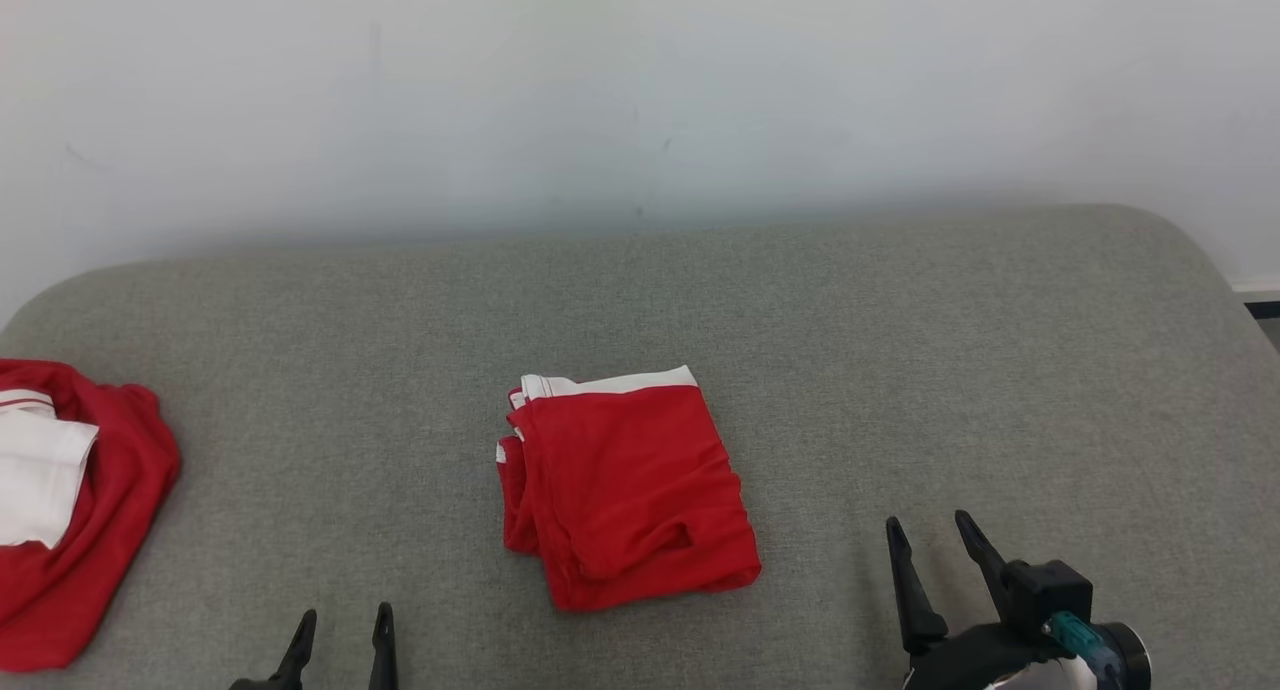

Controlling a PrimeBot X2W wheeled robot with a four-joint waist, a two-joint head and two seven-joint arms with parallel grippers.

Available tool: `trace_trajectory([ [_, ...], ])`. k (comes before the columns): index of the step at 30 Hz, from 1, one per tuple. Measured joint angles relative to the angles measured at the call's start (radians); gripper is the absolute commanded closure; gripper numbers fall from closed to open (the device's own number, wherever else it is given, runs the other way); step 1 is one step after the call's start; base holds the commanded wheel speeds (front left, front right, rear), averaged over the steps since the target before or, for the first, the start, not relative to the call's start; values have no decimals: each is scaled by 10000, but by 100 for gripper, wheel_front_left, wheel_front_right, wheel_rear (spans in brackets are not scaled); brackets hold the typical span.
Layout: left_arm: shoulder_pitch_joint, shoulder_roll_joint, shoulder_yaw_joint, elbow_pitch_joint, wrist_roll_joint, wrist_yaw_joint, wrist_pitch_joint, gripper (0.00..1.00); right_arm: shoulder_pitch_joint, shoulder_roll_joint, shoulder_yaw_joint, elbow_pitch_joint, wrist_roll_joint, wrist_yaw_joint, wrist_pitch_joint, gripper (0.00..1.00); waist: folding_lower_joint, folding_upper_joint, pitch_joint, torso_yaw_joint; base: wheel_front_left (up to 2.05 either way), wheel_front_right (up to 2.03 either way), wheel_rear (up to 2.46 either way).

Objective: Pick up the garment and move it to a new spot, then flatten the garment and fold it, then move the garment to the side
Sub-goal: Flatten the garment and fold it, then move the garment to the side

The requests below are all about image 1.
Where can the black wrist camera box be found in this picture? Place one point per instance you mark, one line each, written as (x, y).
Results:
(1045, 595)

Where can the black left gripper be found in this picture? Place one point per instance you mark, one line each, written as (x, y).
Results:
(262, 684)

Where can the grey fabric sofa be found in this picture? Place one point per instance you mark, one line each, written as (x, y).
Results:
(640, 320)

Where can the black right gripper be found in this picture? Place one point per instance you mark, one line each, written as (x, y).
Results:
(960, 665)

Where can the red shorts with white waistband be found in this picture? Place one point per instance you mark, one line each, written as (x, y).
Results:
(630, 490)

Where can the red basketball jersey white sleeves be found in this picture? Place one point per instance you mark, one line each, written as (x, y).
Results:
(110, 490)

